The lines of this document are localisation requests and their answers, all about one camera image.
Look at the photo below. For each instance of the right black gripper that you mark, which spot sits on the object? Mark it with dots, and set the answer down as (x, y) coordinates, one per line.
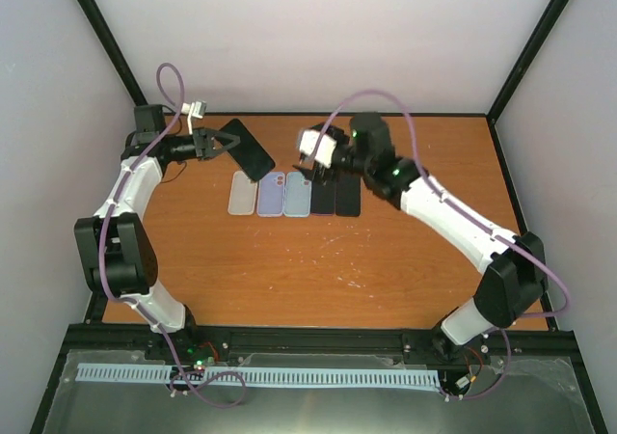
(320, 176)

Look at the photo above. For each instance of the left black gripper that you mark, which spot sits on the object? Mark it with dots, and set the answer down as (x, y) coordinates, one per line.
(200, 134)

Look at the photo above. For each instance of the purple phone black screen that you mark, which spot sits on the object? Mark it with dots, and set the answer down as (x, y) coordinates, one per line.
(322, 200)

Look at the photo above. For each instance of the light blue phone case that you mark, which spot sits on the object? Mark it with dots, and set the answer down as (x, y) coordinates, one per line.
(297, 196)

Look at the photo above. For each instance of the lilac phone case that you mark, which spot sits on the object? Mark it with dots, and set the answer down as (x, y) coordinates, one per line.
(270, 198)

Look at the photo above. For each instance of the white phone case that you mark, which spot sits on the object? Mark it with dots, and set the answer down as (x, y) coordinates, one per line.
(242, 195)

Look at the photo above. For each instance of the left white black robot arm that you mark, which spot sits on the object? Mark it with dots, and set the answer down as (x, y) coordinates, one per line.
(117, 257)

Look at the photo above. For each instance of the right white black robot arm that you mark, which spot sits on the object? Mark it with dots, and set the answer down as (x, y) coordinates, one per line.
(511, 266)

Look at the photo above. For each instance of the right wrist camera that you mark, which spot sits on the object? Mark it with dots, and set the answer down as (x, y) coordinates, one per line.
(322, 149)

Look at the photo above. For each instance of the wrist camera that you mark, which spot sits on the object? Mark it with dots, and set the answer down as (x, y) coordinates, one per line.
(193, 110)
(322, 149)

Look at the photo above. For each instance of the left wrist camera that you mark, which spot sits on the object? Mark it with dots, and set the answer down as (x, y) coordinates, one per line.
(193, 110)

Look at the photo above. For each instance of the black mounting rail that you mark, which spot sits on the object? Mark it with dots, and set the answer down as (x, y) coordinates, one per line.
(229, 344)

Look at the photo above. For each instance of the black enclosure frame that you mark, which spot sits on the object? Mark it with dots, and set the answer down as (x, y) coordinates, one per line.
(542, 343)

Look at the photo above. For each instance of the light blue cable duct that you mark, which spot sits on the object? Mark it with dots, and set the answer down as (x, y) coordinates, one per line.
(265, 377)

